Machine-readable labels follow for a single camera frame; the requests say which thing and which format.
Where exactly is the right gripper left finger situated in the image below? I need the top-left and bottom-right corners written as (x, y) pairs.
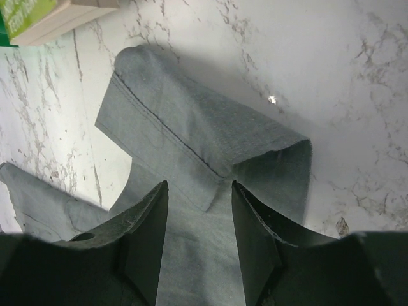
top-left (1, 182), bottom-right (168, 305)

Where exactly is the grey long sleeve shirt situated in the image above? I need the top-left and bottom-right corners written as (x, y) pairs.
top-left (1, 46), bottom-right (312, 305)

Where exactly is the green paperback book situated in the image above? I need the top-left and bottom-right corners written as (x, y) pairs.
top-left (1, 0), bottom-right (119, 46)

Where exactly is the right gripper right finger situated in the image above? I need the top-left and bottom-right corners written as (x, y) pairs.
top-left (231, 182), bottom-right (407, 305)

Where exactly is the green plastic bin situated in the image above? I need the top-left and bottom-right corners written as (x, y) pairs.
top-left (0, 15), bottom-right (18, 48)

